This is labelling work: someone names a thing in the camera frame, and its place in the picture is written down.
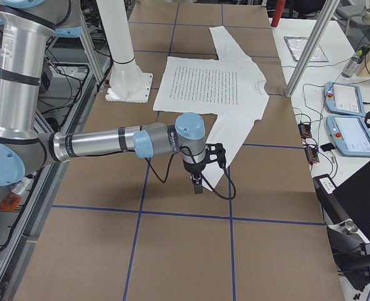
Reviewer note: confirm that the aluminium frame post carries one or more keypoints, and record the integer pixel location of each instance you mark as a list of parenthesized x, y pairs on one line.
[(325, 16)]

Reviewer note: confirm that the clear water bottle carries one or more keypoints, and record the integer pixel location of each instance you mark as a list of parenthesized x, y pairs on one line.
[(355, 61)]

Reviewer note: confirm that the lower blue teach pendant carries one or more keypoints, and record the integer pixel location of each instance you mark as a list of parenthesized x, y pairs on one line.
[(349, 134)]

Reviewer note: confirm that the red cylinder bottle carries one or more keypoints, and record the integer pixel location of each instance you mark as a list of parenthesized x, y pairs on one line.
[(278, 13)]

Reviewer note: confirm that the upper blue teach pendant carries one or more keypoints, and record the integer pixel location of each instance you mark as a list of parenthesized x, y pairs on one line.
[(344, 99)]

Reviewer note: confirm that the white long-sleeve printed shirt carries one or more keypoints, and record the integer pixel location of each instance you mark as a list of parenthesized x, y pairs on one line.
[(231, 87)]

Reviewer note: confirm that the white central pedestal column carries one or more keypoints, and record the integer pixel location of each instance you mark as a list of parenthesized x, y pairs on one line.
[(127, 82)]

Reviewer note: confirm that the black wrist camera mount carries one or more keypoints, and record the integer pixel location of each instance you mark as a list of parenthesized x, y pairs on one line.
[(215, 153)]

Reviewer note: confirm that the black laptop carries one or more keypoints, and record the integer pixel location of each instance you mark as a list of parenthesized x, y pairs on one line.
[(354, 196)]

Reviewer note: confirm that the blue teach pendant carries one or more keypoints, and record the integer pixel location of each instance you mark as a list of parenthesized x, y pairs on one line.
[(344, 99), (349, 134)]

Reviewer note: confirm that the black box with label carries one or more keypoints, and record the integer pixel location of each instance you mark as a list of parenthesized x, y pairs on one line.
[(324, 188)]

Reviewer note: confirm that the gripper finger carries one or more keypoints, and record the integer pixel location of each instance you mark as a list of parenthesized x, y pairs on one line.
[(198, 186)]

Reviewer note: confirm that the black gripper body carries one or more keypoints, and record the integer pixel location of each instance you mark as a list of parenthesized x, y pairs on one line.
[(193, 169)]

